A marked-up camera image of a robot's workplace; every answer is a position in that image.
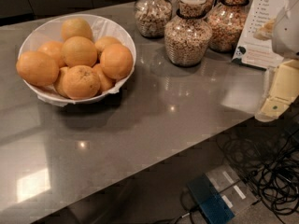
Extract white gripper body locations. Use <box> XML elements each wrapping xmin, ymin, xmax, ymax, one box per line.
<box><xmin>272</xmin><ymin>0</ymin><xmax>299</xmax><ymax>60</ymax></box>

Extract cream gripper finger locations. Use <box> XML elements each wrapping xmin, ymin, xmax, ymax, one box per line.
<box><xmin>253</xmin><ymin>19</ymin><xmax>275</xmax><ymax>40</ymax></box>
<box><xmin>255</xmin><ymin>60</ymin><xmax>299</xmax><ymax>122</ymax></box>

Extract orange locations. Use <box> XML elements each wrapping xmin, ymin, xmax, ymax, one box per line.
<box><xmin>100</xmin><ymin>44</ymin><xmax>134</xmax><ymax>80</ymax></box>
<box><xmin>16</xmin><ymin>51</ymin><xmax>59</xmax><ymax>86</ymax></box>
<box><xmin>63</xmin><ymin>65</ymin><xmax>100</xmax><ymax>100</ymax></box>
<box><xmin>37</xmin><ymin>41</ymin><xmax>66</xmax><ymax>67</ymax></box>
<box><xmin>62</xmin><ymin>36</ymin><xmax>98</xmax><ymax>67</ymax></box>
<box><xmin>61</xmin><ymin>18</ymin><xmax>93</xmax><ymax>41</ymax></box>
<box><xmin>94</xmin><ymin>35</ymin><xmax>121</xmax><ymax>56</ymax></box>

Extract white bowl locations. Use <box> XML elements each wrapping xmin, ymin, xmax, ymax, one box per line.
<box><xmin>19</xmin><ymin>14</ymin><xmax>136</xmax><ymax>106</ymax></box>

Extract allergens information sign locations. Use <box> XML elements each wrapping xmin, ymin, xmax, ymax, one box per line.
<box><xmin>232</xmin><ymin>0</ymin><xmax>289</xmax><ymax>69</ymax></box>

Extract right glass cereal jar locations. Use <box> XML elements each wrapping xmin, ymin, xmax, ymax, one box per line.
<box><xmin>206</xmin><ymin>0</ymin><xmax>249</xmax><ymax>52</ymax></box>

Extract glass cereal jar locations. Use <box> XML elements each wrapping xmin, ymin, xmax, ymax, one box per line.
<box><xmin>134</xmin><ymin>0</ymin><xmax>172</xmax><ymax>38</ymax></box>
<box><xmin>164</xmin><ymin>0</ymin><xmax>212</xmax><ymax>67</ymax></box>
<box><xmin>206</xmin><ymin>0</ymin><xmax>249</xmax><ymax>52</ymax></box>

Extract front glass cereal jar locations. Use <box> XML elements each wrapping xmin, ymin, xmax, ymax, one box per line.
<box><xmin>164</xmin><ymin>0</ymin><xmax>212</xmax><ymax>67</ymax></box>

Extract left glass cereal jar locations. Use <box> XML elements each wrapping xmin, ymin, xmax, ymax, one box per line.
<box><xmin>134</xmin><ymin>0</ymin><xmax>172</xmax><ymax>38</ymax></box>

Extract blue box on floor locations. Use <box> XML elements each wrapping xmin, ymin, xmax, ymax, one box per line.
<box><xmin>187</xmin><ymin>175</ymin><xmax>235</xmax><ymax>224</ymax></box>

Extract orange low front right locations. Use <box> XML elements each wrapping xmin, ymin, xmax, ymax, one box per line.
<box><xmin>93</xmin><ymin>63</ymin><xmax>115</xmax><ymax>92</ymax></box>

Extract orange low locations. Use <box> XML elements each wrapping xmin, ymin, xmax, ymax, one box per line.
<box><xmin>93</xmin><ymin>63</ymin><xmax>115</xmax><ymax>92</ymax></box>
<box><xmin>53</xmin><ymin>66</ymin><xmax>68</xmax><ymax>98</ymax></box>

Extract orange low front left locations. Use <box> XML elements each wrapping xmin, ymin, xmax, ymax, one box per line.
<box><xmin>53</xmin><ymin>66</ymin><xmax>68</xmax><ymax>98</ymax></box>

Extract black cable tangle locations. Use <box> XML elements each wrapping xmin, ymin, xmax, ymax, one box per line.
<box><xmin>216</xmin><ymin>121</ymin><xmax>299</xmax><ymax>217</ymax></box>

